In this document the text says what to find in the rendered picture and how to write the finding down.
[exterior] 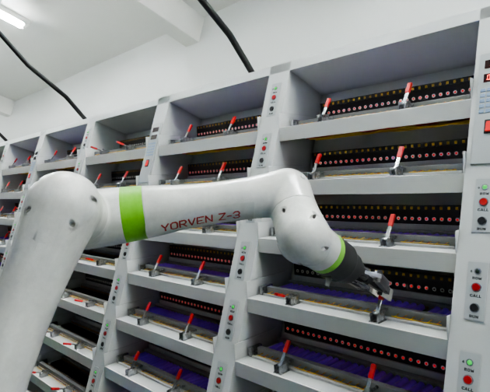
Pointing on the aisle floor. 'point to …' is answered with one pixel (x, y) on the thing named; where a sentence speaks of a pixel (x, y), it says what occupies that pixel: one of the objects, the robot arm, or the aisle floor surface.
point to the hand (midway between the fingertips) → (381, 290)
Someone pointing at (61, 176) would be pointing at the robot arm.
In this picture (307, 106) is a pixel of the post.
